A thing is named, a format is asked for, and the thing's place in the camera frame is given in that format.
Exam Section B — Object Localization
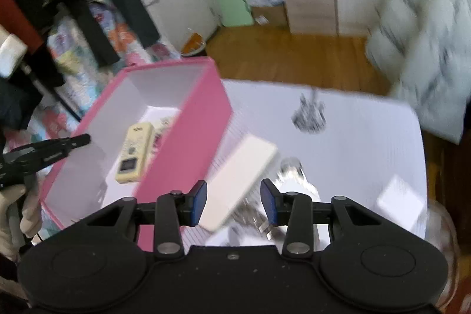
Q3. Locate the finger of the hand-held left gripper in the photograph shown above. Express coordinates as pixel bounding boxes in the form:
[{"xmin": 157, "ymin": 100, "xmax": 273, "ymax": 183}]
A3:
[{"xmin": 0, "ymin": 133, "xmax": 91, "ymax": 190}]

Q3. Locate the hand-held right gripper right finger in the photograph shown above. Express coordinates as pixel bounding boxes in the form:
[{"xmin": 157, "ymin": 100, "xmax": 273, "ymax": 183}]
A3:
[{"xmin": 261, "ymin": 179, "xmax": 387, "ymax": 257}]

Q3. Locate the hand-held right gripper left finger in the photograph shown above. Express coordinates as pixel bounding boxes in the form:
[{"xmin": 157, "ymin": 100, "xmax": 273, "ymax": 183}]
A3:
[{"xmin": 76, "ymin": 180, "xmax": 207, "ymax": 260}]

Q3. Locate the white power bank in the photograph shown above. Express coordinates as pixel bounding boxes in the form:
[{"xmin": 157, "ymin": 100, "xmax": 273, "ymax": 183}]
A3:
[{"xmin": 200, "ymin": 134, "xmax": 278, "ymax": 232}]

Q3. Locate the white charger adapter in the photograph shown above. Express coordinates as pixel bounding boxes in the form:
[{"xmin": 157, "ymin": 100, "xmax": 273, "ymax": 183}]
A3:
[{"xmin": 230, "ymin": 157, "xmax": 321, "ymax": 240}]

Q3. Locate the pink cardboard box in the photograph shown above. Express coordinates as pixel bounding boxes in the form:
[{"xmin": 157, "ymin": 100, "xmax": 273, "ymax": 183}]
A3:
[
  {"xmin": 204, "ymin": 79, "xmax": 428, "ymax": 249},
  {"xmin": 40, "ymin": 57, "xmax": 234, "ymax": 252}
]

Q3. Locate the person's left hand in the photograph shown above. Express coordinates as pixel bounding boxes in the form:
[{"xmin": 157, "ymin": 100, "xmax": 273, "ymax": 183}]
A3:
[{"xmin": 0, "ymin": 185, "xmax": 43, "ymax": 261}]

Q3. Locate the cream remote with screen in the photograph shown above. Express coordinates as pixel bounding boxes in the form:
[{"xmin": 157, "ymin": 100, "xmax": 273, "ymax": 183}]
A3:
[{"xmin": 115, "ymin": 122, "xmax": 154, "ymax": 184}]

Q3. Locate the white cloth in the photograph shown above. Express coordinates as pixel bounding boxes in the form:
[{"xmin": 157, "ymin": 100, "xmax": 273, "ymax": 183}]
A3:
[{"xmin": 0, "ymin": 24, "xmax": 29, "ymax": 80}]

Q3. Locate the floral quilt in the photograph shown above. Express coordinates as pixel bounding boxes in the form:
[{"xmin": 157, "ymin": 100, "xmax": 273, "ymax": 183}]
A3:
[{"xmin": 7, "ymin": 0, "xmax": 185, "ymax": 156}]

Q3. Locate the small white box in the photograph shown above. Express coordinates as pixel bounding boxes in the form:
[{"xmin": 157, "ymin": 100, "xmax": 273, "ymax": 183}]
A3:
[{"xmin": 375, "ymin": 175, "xmax": 424, "ymax": 226}]

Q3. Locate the green folding table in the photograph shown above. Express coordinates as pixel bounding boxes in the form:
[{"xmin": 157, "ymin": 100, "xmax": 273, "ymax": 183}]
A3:
[{"xmin": 211, "ymin": 0, "xmax": 254, "ymax": 29}]

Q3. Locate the grey puffer jacket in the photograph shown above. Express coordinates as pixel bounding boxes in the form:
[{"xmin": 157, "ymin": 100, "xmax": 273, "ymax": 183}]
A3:
[{"xmin": 365, "ymin": 0, "xmax": 471, "ymax": 144}]

